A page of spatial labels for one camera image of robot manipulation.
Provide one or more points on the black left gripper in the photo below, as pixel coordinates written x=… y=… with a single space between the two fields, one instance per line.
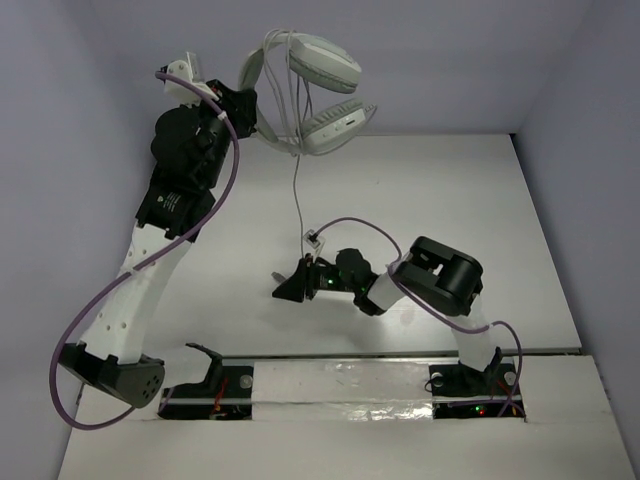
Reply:
x=236 y=107

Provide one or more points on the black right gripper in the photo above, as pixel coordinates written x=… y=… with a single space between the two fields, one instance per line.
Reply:
x=303 y=282

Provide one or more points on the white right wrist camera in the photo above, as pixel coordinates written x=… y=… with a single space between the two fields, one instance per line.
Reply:
x=315 y=241

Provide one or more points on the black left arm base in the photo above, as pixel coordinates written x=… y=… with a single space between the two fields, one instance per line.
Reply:
x=224 y=394

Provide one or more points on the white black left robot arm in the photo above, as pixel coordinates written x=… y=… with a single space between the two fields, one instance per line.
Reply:
x=189 y=146

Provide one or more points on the white front cover panel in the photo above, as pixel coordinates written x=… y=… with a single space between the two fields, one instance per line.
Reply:
x=569 y=433

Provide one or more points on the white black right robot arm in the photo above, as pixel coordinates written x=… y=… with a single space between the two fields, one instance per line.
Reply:
x=446 y=280

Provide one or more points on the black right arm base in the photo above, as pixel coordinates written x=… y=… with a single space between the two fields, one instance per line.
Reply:
x=460 y=392

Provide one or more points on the white over-ear headphones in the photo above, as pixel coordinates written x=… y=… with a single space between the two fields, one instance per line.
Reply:
x=313 y=82

